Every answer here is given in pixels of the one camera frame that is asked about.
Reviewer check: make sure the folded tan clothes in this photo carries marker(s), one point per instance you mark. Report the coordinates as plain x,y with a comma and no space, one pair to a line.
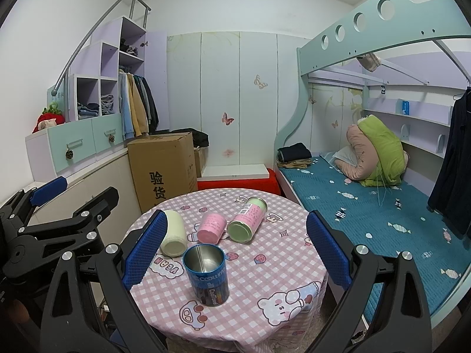
294,164

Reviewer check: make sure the tan hanging jacket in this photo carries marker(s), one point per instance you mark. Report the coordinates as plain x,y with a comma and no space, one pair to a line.
139,106

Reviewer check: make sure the black hanging jacket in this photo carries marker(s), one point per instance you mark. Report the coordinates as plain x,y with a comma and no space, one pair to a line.
452,161

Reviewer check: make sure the cream white cup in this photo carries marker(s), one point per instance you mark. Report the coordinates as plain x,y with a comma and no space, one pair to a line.
173,233

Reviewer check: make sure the pink checkered tablecloth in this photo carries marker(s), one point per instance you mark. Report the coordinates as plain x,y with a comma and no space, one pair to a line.
265,283

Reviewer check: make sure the pink blanket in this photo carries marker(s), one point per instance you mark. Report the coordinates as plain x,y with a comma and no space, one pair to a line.
358,147

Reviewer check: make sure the blue metal tin cup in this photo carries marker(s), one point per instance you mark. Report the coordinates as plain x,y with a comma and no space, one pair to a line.
209,286

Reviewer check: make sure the white board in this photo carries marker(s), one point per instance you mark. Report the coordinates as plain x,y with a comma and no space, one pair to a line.
235,171

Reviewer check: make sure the grey metal handrail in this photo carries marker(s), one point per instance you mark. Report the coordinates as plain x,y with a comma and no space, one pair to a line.
95,24

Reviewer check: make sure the green quilt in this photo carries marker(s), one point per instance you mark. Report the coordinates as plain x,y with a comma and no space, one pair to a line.
384,150

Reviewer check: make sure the purple stair cabinet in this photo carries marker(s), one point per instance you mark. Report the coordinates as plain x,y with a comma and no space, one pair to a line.
110,33

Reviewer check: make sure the large cardboard box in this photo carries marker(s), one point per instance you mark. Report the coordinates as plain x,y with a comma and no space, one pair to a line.
162,169

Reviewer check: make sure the red low bench white top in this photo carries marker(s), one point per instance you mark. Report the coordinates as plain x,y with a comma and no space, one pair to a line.
235,186

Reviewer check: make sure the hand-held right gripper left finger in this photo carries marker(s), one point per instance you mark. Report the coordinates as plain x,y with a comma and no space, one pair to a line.
145,246

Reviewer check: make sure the folded jeans stack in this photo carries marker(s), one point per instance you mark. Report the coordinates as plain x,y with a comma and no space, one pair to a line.
89,111

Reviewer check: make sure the dark hanging jacket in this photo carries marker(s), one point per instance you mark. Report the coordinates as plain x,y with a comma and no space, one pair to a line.
151,106

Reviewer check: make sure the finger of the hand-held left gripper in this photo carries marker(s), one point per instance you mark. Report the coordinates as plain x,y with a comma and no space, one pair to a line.
48,189
97,204

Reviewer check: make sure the light green bunk bed frame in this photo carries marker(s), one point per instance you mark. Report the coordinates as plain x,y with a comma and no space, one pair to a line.
404,25

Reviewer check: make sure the small cardboard box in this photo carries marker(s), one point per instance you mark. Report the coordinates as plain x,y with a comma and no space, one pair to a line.
199,161

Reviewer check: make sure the grey hanging bag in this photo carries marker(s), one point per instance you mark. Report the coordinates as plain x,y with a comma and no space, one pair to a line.
369,62

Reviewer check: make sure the strawberry plush toy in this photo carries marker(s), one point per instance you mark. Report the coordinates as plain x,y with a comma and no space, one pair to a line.
48,119

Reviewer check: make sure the green cup with pink label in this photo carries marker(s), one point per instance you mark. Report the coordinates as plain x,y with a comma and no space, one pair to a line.
248,215

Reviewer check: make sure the black cloth bundle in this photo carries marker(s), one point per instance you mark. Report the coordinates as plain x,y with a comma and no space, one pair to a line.
195,136

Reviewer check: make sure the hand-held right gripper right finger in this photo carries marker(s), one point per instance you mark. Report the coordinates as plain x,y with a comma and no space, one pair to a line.
327,250

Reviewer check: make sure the folded black clothes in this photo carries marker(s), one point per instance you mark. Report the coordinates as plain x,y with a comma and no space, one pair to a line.
294,151

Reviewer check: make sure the white pillow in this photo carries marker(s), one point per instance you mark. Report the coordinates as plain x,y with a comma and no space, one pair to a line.
344,158

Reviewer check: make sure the blue candy print mattress cover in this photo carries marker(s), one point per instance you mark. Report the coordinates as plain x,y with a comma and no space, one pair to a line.
368,209

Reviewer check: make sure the beige low cabinet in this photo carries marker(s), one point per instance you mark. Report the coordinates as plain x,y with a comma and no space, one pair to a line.
110,171

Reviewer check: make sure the small blue box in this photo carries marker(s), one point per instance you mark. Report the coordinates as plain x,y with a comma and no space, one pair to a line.
405,107

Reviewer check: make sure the butterfly wall sticker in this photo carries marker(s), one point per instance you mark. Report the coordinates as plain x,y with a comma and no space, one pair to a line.
260,82
227,118

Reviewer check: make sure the dark clothes in cubby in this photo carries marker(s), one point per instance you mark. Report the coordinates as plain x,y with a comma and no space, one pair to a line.
128,48

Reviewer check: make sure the light blue hanging shirt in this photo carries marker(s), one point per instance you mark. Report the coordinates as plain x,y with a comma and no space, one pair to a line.
126,110

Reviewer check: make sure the folded grey clothes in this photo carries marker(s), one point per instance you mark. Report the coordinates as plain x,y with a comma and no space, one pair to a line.
107,103

